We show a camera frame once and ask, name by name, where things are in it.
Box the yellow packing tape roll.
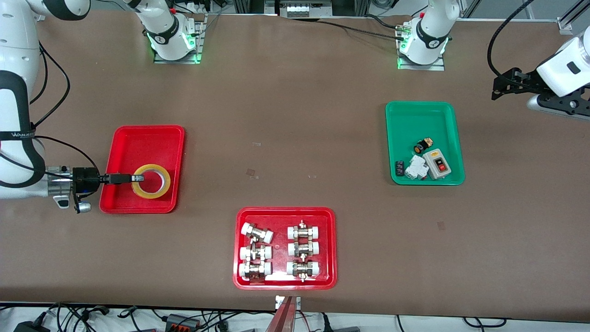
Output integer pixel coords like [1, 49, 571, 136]
[131, 164, 171, 200]

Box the empty red plastic tray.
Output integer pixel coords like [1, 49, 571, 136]
[99, 125, 186, 214]

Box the green plastic tray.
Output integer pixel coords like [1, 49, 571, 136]
[385, 101, 465, 186]

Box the red tray holding fittings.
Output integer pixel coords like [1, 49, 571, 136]
[233, 207, 337, 290]

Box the black orange push button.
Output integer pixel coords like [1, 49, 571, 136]
[413, 137, 435, 155]

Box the white circuit breaker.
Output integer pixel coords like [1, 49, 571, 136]
[405, 155, 430, 180]

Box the white capped metal pipe fitting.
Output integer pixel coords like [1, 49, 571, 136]
[286, 260, 321, 282]
[239, 244, 272, 262]
[288, 241, 320, 258]
[238, 261, 272, 281]
[287, 220, 321, 240]
[241, 222, 274, 244]

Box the black orange power strip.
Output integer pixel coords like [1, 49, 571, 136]
[166, 314, 200, 331]

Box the black power adapter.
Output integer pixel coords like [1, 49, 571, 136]
[14, 320, 51, 332]

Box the red metal bar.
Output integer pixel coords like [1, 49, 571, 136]
[265, 296, 298, 332]

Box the white power strip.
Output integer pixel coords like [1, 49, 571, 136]
[286, 0, 333, 18]

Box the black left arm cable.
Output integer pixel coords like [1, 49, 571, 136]
[487, 0, 537, 80]

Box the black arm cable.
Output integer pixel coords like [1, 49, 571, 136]
[487, 0, 537, 80]
[29, 41, 100, 178]

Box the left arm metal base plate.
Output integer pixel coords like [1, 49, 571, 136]
[397, 23, 446, 71]

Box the aluminium profile rail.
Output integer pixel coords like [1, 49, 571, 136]
[557, 0, 590, 36]

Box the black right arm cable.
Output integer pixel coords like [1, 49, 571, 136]
[29, 41, 100, 178]

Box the grey switch box red button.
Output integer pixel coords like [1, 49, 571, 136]
[423, 148, 453, 179]

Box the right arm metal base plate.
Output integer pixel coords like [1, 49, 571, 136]
[153, 14, 206, 64]

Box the black cable on table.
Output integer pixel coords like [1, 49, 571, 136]
[318, 14, 411, 40]

